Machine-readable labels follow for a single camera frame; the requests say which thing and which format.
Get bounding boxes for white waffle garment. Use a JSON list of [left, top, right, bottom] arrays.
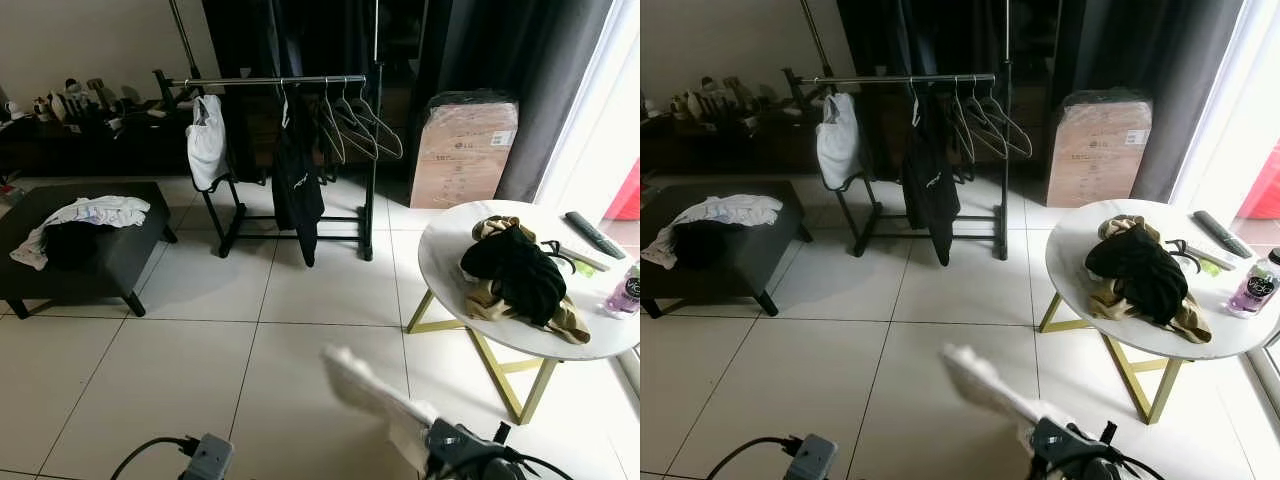
[[322, 345, 441, 473], [942, 343, 1046, 471]]

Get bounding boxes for grey clothes hanger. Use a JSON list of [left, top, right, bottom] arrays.
[[972, 78, 1033, 159], [957, 78, 1009, 161], [328, 78, 381, 161], [945, 80, 976, 164], [345, 78, 404, 159], [315, 80, 348, 166]]

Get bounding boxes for red beanbag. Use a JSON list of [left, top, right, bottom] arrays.
[[1232, 140, 1280, 221], [600, 158, 640, 221]]

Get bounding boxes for dark grey remote control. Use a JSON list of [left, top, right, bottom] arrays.
[[1192, 209, 1256, 259], [563, 210, 626, 259]]

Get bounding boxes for purple drink bottle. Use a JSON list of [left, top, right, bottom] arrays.
[[603, 262, 640, 321], [1226, 248, 1280, 319]]

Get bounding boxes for white green packet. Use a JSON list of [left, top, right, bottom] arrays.
[[560, 245, 611, 276], [1185, 245, 1239, 271]]

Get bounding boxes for black scissors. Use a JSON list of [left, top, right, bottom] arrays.
[[1165, 238, 1206, 273], [540, 238, 581, 276]]

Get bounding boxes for dark wooden sideboard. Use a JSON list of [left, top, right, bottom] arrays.
[[0, 100, 261, 179], [640, 100, 891, 179]]

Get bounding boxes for tan crumpled garment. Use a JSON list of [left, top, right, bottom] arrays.
[[1088, 215, 1213, 346], [462, 215, 591, 346]]

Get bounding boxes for dark grey curtain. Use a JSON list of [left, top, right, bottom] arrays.
[[420, 0, 616, 204], [1055, 0, 1246, 204]]

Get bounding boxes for round white table gold legs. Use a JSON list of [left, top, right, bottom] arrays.
[[1038, 198, 1280, 426], [405, 200, 640, 426]]

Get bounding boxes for wrapped brown cardboard box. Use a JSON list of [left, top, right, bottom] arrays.
[[410, 90, 519, 209], [1045, 90, 1153, 208]]

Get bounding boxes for white hanging top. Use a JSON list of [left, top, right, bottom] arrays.
[[816, 93, 861, 191], [186, 95, 231, 193]]

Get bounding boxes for black hanging shirt small logo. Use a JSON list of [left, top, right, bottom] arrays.
[[902, 90, 956, 268], [272, 90, 326, 268]]

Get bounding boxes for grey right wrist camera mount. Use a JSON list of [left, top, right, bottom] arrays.
[[1030, 418, 1096, 476], [425, 418, 496, 476]]

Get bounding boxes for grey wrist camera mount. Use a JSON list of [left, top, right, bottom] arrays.
[[785, 433, 839, 480], [425, 418, 496, 476], [183, 433, 236, 480], [1030, 418, 1096, 476]]

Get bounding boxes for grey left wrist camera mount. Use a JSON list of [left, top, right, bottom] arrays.
[[785, 433, 839, 480], [183, 433, 236, 480]]

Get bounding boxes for black clothes rack silver rail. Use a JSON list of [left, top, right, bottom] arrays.
[[782, 0, 1011, 261], [152, 0, 381, 261]]

